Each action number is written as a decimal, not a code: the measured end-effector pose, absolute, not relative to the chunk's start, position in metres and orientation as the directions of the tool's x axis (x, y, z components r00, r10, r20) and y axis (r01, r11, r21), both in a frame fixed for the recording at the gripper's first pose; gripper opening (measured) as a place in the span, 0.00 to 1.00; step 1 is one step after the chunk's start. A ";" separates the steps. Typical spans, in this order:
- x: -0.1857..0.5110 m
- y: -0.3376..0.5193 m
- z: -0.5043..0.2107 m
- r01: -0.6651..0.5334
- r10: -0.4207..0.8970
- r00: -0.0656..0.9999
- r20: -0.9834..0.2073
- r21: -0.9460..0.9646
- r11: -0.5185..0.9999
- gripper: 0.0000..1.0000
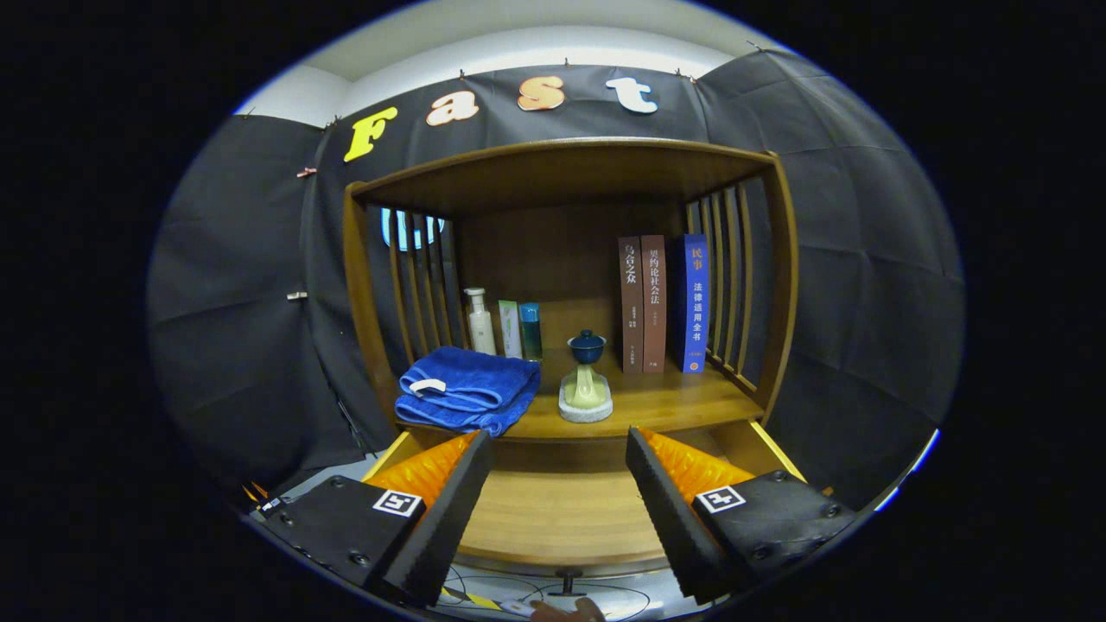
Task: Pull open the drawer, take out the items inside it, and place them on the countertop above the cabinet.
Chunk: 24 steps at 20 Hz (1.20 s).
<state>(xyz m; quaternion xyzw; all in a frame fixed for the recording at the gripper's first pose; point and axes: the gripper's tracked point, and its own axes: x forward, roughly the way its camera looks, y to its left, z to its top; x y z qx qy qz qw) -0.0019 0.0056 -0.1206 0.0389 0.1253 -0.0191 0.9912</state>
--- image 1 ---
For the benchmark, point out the wooden countertop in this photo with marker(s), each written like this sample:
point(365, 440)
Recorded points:
point(665, 397)

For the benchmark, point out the wooden drawer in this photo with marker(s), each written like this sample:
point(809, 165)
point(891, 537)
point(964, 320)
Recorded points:
point(562, 510)

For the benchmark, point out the blue lidded teacup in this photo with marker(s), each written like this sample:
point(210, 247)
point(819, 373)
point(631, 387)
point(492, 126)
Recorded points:
point(587, 350)

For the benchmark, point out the wooden cabinet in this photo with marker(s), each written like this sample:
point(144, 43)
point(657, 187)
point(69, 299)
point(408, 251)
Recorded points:
point(553, 250)

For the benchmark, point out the black backdrop cloth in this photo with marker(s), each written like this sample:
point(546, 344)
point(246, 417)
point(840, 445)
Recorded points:
point(864, 259)

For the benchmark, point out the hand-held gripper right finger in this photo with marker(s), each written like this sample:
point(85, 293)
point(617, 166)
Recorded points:
point(670, 518)

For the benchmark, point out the blue book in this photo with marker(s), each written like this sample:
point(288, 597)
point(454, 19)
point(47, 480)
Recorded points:
point(696, 302)

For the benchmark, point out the white and green tube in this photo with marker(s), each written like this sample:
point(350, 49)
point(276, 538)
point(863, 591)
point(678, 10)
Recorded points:
point(510, 333)

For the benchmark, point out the white pump bottle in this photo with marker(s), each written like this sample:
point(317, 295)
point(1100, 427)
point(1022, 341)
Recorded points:
point(480, 328)

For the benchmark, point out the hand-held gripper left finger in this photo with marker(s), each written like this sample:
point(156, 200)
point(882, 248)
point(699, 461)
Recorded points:
point(449, 523)

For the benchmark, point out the yellow and black striped tape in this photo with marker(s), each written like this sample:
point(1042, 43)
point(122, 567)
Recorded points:
point(462, 598)

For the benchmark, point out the dark brown book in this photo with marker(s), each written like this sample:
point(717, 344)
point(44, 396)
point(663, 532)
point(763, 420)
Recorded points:
point(631, 302)

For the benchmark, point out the black drawer knob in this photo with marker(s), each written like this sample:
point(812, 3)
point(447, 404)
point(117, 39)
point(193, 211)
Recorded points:
point(568, 583)

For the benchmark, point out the teal bottle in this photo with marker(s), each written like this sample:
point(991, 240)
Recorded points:
point(530, 333)

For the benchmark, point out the reddish brown book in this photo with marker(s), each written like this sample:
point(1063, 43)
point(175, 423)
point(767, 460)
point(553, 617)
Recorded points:
point(654, 302)

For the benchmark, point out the folded blue towel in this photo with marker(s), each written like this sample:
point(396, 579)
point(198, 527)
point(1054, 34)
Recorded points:
point(471, 384)

